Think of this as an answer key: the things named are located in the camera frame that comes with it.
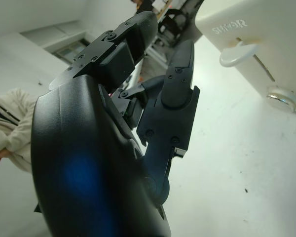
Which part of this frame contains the cream white two-slot toaster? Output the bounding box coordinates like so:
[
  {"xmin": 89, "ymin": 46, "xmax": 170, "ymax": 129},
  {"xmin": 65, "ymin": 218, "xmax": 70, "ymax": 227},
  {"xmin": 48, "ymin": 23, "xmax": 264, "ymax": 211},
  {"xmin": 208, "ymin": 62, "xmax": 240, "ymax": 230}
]
[{"xmin": 194, "ymin": 0, "xmax": 296, "ymax": 116}]

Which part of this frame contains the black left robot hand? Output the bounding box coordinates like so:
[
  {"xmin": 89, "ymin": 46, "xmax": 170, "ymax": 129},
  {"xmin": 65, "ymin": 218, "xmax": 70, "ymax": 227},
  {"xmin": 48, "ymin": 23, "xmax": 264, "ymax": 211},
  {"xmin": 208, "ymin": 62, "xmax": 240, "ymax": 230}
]
[{"xmin": 31, "ymin": 11, "xmax": 201, "ymax": 237}]

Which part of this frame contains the person in cream jacket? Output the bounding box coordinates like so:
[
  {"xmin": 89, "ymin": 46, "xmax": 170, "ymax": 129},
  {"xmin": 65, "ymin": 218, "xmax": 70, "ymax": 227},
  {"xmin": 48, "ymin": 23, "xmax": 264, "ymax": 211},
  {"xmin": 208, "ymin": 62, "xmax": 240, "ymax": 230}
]
[{"xmin": 0, "ymin": 88, "xmax": 37, "ymax": 173}]

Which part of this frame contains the grey framed window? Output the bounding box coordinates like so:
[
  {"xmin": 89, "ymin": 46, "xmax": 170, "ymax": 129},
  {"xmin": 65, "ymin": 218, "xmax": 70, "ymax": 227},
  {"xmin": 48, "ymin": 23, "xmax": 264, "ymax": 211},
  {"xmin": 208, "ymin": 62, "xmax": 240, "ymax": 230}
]
[{"xmin": 20, "ymin": 22, "xmax": 92, "ymax": 67}]

